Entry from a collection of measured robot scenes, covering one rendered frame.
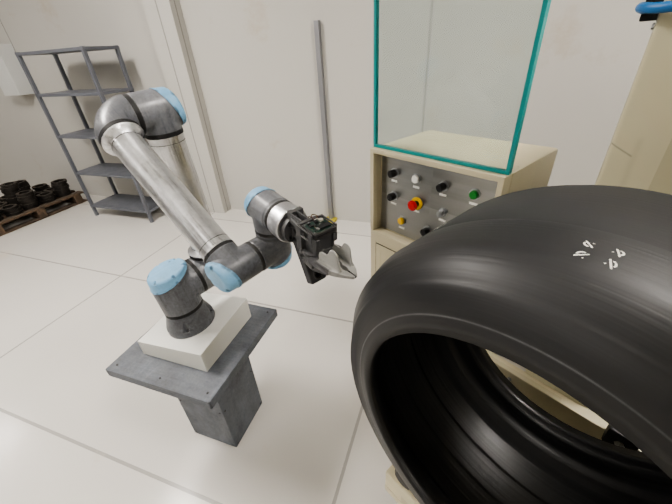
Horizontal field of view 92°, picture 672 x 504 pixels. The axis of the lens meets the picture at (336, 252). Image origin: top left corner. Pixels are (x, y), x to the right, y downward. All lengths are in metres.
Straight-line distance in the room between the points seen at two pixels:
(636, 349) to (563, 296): 0.05
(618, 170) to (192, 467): 1.88
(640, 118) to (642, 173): 0.08
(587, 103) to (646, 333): 2.96
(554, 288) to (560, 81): 2.89
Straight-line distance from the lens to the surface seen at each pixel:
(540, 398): 0.93
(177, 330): 1.45
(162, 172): 0.99
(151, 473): 2.02
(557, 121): 3.21
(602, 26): 3.18
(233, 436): 1.85
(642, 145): 0.66
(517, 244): 0.34
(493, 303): 0.32
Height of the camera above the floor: 1.62
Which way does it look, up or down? 32 degrees down
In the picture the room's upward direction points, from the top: 4 degrees counter-clockwise
